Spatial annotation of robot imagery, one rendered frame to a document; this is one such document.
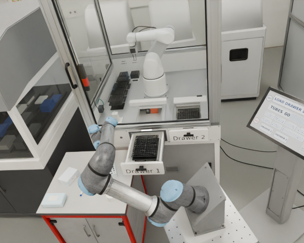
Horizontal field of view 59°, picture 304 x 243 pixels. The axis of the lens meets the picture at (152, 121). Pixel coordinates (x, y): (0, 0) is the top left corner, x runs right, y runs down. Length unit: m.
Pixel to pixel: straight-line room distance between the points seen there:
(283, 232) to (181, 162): 0.99
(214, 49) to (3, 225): 2.62
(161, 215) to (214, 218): 0.30
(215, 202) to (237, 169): 1.52
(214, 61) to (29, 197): 2.03
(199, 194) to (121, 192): 0.41
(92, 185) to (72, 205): 0.63
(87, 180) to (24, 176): 1.26
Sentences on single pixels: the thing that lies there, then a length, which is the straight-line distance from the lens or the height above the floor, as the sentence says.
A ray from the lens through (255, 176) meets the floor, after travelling 2.94.
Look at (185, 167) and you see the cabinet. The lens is 2.32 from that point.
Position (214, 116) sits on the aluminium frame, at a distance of 1.95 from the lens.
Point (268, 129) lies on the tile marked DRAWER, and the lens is 1.91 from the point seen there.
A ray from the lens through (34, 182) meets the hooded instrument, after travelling 2.58.
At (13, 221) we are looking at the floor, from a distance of 3.21.
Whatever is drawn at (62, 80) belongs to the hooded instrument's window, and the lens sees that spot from 2.62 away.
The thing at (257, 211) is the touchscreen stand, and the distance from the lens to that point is 2.64.
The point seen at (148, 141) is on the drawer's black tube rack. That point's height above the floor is 0.90.
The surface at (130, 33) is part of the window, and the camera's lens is 1.69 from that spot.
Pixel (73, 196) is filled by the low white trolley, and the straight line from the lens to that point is 2.01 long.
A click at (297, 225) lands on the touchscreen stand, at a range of 2.64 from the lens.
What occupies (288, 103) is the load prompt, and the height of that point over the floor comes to 1.16.
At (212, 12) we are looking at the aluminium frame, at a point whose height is 1.75.
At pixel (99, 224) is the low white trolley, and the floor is 0.57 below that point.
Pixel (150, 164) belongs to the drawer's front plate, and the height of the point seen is 0.92.
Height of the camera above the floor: 2.21
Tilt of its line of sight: 37 degrees down
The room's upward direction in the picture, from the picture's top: 11 degrees counter-clockwise
